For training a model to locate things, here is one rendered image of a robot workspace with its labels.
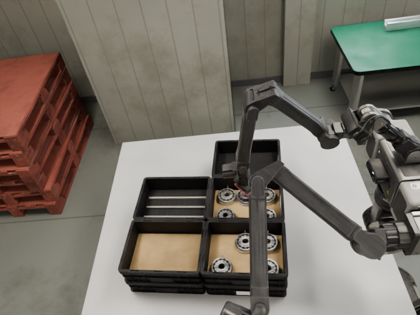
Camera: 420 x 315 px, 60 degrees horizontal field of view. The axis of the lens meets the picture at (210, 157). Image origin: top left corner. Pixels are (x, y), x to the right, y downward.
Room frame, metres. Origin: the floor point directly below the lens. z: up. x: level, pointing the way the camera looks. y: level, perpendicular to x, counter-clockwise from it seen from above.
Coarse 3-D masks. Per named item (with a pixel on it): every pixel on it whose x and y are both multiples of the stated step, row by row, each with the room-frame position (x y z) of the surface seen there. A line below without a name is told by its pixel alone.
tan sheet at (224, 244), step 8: (216, 240) 1.04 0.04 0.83; (224, 240) 1.03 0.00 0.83; (232, 240) 1.02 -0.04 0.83; (280, 240) 0.98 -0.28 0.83; (216, 248) 0.99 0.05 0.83; (224, 248) 0.99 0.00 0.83; (232, 248) 0.98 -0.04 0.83; (280, 248) 0.93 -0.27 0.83; (216, 256) 0.95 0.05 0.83; (224, 256) 0.94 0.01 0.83; (232, 256) 0.93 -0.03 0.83; (240, 256) 0.93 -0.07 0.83; (248, 256) 0.92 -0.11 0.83; (272, 256) 0.90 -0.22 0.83; (280, 256) 0.89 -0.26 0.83; (208, 264) 0.91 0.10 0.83; (232, 264) 0.89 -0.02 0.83; (240, 264) 0.88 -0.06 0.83; (248, 264) 0.87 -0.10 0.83; (280, 264) 0.85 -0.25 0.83; (280, 272) 0.81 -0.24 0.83
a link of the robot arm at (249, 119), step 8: (248, 88) 1.11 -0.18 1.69; (248, 112) 1.01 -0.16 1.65; (256, 112) 1.01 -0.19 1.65; (248, 120) 1.02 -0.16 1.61; (256, 120) 1.02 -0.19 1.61; (240, 128) 1.10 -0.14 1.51; (248, 128) 1.06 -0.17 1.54; (240, 136) 1.09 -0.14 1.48; (248, 136) 1.07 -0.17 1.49; (240, 144) 1.09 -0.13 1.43; (248, 144) 1.08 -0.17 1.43; (240, 152) 1.09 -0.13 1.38; (248, 152) 1.09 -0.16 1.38; (240, 160) 1.09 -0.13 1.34; (248, 160) 1.09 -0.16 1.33; (248, 168) 1.10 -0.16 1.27
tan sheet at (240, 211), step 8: (216, 192) 1.36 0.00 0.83; (216, 200) 1.30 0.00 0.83; (216, 208) 1.24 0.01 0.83; (232, 208) 1.23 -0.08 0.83; (240, 208) 1.22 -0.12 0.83; (248, 208) 1.21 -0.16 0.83; (272, 208) 1.18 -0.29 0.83; (240, 216) 1.16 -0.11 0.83; (248, 216) 1.15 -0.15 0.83; (280, 216) 1.12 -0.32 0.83
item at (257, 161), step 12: (228, 144) 1.66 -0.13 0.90; (252, 144) 1.63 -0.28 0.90; (264, 144) 1.62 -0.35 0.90; (276, 144) 1.60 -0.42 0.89; (216, 156) 1.57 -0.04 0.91; (228, 156) 1.64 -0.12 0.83; (252, 156) 1.60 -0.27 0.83; (264, 156) 1.58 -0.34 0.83; (276, 156) 1.56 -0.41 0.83; (216, 168) 1.52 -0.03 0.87; (252, 168) 1.50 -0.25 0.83
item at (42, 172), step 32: (0, 64) 3.31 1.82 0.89; (32, 64) 3.20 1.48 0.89; (64, 64) 3.36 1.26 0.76; (0, 96) 2.73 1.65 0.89; (32, 96) 2.64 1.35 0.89; (64, 96) 3.05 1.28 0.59; (0, 128) 2.28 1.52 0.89; (32, 128) 2.38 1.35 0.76; (64, 128) 2.91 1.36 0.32; (0, 160) 2.27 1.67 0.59; (32, 160) 2.19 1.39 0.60; (64, 160) 2.61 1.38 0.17; (0, 192) 2.18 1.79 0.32; (32, 192) 2.16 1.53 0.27; (64, 192) 2.33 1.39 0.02
